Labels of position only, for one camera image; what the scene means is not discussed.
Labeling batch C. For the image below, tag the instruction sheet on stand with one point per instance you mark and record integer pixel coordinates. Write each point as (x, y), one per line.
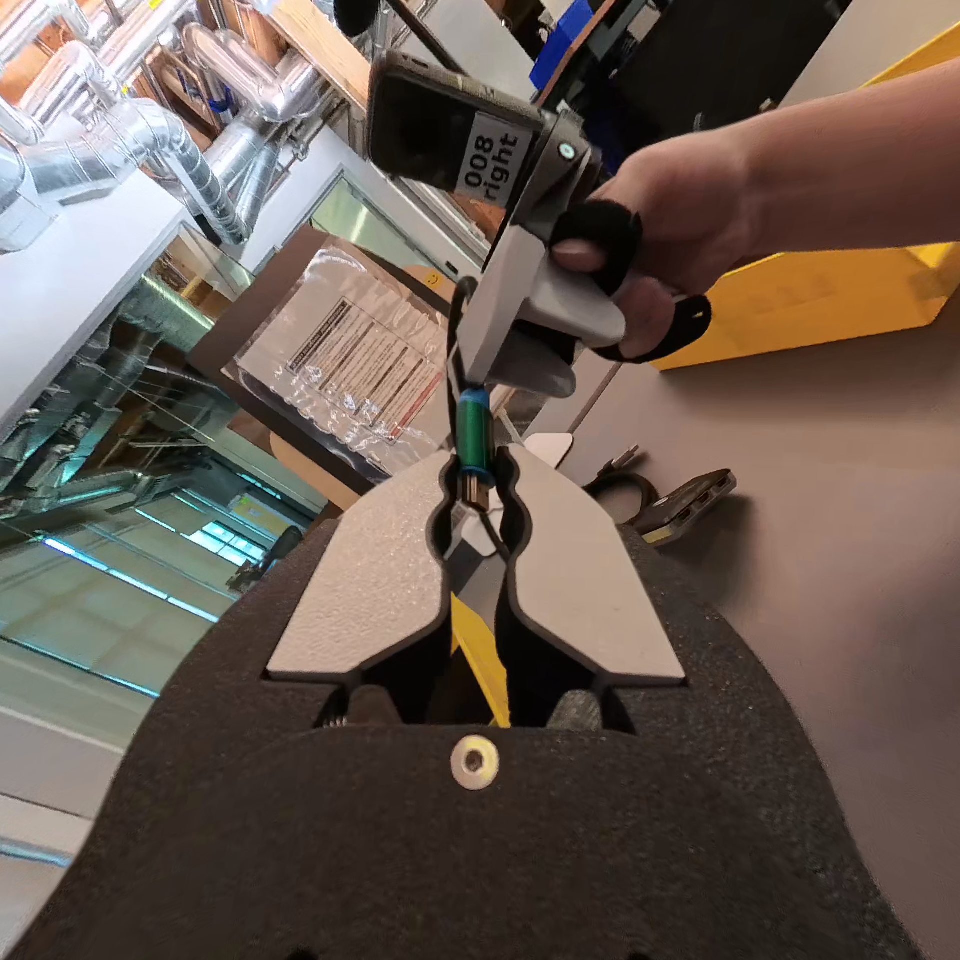
(251, 319)

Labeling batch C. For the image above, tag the grey HDMI switch box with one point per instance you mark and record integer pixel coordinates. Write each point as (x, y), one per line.
(686, 502)

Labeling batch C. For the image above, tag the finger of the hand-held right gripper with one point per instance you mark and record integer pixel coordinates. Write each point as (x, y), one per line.
(502, 300)

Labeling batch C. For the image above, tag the person's right hand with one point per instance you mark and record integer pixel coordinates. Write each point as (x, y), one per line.
(690, 217)

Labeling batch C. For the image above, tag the clear sleeved instruction sheet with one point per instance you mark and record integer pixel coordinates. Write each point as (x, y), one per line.
(345, 360)

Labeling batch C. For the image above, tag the yellow plastic object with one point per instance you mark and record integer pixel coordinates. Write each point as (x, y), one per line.
(480, 675)

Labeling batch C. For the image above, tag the blue storage bin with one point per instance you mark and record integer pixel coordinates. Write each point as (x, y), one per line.
(559, 45)

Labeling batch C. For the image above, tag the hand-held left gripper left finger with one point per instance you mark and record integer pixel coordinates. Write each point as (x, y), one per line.
(367, 585)

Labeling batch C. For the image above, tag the bent silver duct pipes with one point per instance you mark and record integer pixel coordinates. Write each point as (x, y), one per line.
(172, 150)

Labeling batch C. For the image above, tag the yellow plastic bin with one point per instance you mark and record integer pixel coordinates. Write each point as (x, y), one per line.
(825, 300)

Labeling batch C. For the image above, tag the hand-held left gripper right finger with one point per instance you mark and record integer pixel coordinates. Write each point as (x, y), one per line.
(585, 585)

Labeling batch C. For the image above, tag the person's right forearm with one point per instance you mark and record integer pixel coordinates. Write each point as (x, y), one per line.
(862, 157)

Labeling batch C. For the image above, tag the yellow smiley sticker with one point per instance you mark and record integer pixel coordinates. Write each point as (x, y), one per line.
(433, 279)

